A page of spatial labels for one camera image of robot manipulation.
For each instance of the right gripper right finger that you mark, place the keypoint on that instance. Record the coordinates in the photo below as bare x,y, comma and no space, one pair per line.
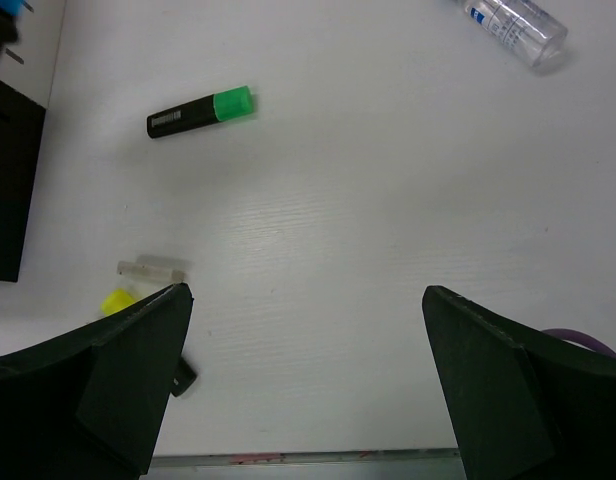
523,404

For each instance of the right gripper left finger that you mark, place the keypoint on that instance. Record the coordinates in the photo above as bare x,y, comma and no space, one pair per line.
89,404

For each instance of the yellow cap highlighter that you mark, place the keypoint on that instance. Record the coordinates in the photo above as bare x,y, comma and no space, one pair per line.
185,374

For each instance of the long beige eraser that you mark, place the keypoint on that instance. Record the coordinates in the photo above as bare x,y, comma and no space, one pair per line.
150,272

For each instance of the black two-slot container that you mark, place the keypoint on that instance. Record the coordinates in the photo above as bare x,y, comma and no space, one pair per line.
21,126

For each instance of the green cap highlighter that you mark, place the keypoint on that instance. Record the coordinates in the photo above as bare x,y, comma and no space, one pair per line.
203,112

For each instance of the clear blue-tip glue bottle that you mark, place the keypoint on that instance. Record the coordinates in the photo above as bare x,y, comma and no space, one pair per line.
524,28

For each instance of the blue cap highlighter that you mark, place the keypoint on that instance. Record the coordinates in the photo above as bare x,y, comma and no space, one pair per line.
9,11

